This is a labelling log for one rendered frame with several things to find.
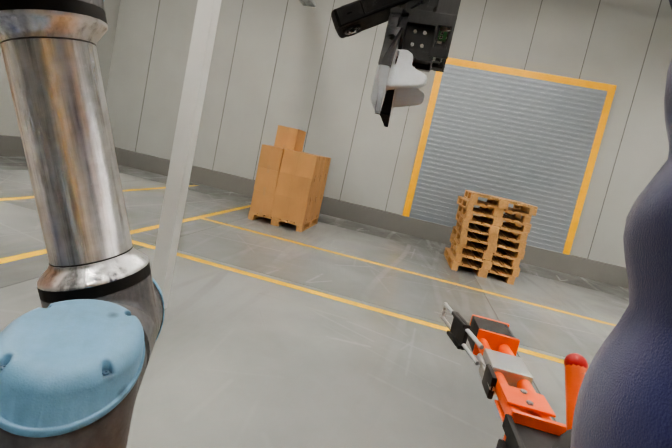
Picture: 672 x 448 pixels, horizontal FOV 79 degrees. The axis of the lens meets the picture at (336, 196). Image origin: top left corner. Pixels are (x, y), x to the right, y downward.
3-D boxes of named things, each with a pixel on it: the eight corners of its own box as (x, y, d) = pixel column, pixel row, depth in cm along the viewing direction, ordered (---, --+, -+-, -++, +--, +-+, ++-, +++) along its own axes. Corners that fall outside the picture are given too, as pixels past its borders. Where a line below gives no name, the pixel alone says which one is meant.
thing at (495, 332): (513, 365, 76) (520, 340, 75) (472, 354, 77) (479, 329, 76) (502, 346, 84) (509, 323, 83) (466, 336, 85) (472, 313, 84)
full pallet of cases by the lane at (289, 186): (301, 232, 709) (322, 132, 691) (247, 218, 726) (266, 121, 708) (317, 223, 827) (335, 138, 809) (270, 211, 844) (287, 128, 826)
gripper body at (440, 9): (446, 64, 49) (470, -40, 48) (376, 52, 51) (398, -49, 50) (441, 78, 57) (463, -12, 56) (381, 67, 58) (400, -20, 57)
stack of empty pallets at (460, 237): (518, 286, 654) (539, 207, 640) (448, 269, 672) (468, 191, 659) (501, 267, 780) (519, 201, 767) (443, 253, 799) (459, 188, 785)
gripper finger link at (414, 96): (416, 133, 61) (429, 74, 55) (377, 125, 62) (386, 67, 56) (419, 122, 64) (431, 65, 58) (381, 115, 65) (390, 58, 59)
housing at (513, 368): (528, 405, 63) (536, 378, 63) (483, 392, 64) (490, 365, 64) (516, 382, 70) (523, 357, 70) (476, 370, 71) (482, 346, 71)
